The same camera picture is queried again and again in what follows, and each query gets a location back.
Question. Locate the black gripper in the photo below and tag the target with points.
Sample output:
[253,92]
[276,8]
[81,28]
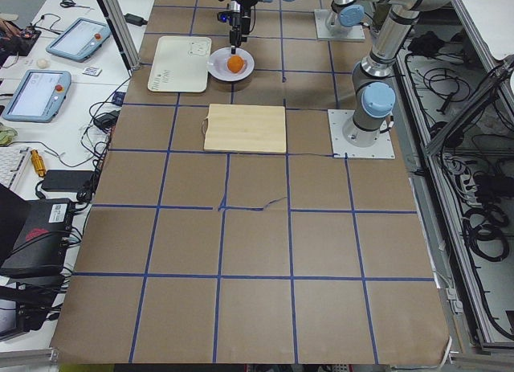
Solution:
[243,15]

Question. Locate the orange fruit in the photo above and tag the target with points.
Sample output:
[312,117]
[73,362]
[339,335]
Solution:
[235,64]

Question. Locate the white round plate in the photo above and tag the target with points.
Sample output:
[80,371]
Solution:
[218,69]

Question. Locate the cream tray with bear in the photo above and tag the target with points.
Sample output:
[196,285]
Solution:
[180,64]

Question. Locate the bamboo cutting board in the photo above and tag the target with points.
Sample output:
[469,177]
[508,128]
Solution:
[245,128]

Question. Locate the black power adapter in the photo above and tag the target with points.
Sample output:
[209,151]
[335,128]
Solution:
[135,20]

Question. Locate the small printed card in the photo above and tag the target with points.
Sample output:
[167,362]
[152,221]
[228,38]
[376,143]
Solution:
[92,71]

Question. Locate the far blue teach pendant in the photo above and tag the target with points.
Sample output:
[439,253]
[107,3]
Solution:
[80,40]

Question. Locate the blue teach pendant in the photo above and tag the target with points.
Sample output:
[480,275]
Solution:
[80,40]
[38,97]

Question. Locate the near blue teach pendant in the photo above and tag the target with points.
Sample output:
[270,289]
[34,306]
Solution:
[38,97]

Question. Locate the black flat power brick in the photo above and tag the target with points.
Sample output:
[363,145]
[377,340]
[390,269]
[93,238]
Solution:
[66,180]

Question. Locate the gold cylinder tool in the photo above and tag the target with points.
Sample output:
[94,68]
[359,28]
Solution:
[38,163]

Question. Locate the white keyboard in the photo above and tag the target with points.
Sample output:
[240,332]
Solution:
[14,161]

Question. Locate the black computer box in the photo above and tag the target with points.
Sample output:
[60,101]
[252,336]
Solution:
[33,235]

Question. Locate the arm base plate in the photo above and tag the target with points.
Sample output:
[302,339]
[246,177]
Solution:
[329,28]
[348,141]

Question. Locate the aluminium frame post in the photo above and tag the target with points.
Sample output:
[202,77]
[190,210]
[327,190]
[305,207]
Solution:
[120,32]

